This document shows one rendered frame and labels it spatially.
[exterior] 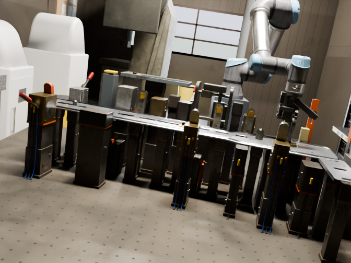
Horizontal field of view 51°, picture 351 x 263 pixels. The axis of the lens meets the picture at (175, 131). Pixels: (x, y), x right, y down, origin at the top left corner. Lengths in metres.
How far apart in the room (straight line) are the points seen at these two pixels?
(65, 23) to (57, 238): 4.04
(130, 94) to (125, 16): 4.76
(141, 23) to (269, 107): 2.81
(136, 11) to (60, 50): 1.94
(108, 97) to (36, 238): 1.03
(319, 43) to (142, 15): 3.22
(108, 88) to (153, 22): 4.39
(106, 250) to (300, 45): 6.35
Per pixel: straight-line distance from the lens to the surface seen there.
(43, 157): 1.69
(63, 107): 1.75
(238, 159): 1.46
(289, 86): 1.61
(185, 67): 8.08
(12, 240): 1.25
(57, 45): 5.00
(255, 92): 7.06
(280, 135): 1.48
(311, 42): 7.25
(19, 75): 3.82
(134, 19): 6.48
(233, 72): 2.16
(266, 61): 1.65
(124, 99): 1.84
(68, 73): 4.91
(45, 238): 1.26
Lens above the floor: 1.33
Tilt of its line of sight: 13 degrees down
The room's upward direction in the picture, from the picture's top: 9 degrees clockwise
